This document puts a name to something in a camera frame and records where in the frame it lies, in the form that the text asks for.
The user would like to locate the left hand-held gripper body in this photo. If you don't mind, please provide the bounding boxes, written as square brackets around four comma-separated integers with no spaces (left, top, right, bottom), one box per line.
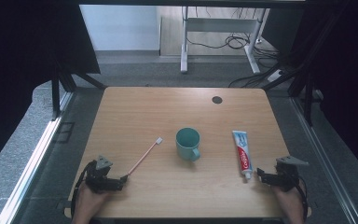
[84,155,123,194]

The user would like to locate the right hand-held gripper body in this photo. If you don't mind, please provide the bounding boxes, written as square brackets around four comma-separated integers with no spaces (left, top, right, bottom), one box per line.
[268,155,310,192]

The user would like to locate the toothpaste tube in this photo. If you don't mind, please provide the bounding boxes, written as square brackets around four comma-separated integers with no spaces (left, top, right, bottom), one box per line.
[231,130,254,180]

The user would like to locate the white orange toothbrush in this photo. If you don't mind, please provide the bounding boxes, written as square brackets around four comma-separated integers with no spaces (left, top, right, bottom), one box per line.
[127,136,164,176]

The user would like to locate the teal cup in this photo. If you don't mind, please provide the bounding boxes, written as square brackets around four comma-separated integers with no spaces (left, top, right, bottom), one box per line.
[175,127,201,162]

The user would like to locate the person's right hand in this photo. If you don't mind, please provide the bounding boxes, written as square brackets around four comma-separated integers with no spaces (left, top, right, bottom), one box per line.
[271,182,306,219]

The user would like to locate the white power strip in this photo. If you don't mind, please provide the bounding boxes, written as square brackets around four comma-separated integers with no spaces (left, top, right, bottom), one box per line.
[267,69,284,83]

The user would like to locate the black curtain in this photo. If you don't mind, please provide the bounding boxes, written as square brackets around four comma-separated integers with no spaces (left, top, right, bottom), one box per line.
[292,0,358,185]
[0,0,102,176]

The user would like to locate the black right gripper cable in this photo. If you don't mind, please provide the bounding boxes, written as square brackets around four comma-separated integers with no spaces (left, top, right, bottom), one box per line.
[296,175,310,220]

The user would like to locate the aluminium rail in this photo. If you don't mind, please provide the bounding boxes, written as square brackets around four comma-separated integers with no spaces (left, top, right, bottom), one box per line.
[0,91,75,224]
[291,96,357,224]

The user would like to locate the grey metal bracket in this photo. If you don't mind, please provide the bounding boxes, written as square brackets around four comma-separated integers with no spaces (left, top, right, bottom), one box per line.
[55,201,73,211]

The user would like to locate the black metal frame strut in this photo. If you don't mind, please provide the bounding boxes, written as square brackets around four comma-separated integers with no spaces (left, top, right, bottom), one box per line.
[50,60,107,121]
[262,12,348,127]

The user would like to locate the black floor cables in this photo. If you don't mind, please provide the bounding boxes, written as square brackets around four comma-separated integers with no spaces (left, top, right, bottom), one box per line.
[186,33,282,89]

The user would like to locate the white desk frame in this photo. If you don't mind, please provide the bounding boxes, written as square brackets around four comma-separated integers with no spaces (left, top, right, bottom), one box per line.
[180,6,270,75]

